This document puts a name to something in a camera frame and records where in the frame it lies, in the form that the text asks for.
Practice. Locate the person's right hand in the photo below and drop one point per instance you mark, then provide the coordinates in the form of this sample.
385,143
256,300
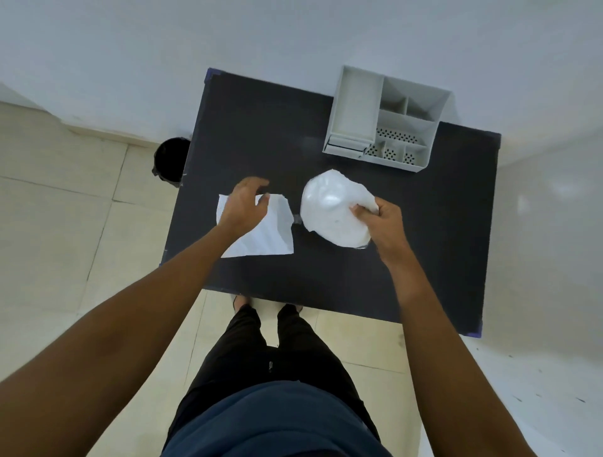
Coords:
386,230

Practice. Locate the person's left hand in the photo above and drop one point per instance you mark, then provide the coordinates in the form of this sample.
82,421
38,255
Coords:
238,209

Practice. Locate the person's left thumb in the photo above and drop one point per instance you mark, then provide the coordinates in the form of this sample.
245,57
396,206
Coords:
263,201

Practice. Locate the person's right fingers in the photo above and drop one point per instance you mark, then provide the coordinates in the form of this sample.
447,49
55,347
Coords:
363,212

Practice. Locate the white plastic bag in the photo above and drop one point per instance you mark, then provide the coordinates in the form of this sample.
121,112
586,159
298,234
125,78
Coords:
329,207

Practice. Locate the person's right forearm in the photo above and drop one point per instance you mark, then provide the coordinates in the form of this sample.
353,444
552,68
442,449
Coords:
447,358

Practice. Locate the person's left forearm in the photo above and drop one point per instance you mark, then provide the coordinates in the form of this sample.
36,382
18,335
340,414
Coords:
117,325

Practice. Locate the white paper sheet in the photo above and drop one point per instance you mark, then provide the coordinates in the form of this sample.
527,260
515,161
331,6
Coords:
271,230

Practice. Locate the grey plastic desk organizer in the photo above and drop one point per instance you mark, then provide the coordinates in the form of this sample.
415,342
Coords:
372,117

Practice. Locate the black trash bin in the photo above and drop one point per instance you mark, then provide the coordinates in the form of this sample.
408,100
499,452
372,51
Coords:
172,159

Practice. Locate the person's left foot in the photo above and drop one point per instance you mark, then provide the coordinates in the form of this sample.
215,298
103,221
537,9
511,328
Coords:
240,301

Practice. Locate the person's foot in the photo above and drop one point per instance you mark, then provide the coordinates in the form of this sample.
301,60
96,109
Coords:
240,301
293,308

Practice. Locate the person's right foot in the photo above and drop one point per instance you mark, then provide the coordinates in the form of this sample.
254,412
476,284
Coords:
293,308

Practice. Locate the person's black trousers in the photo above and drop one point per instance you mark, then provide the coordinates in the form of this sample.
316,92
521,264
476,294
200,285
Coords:
245,358

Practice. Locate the person's dark blue shirt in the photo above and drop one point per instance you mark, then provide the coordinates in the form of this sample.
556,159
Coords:
278,423

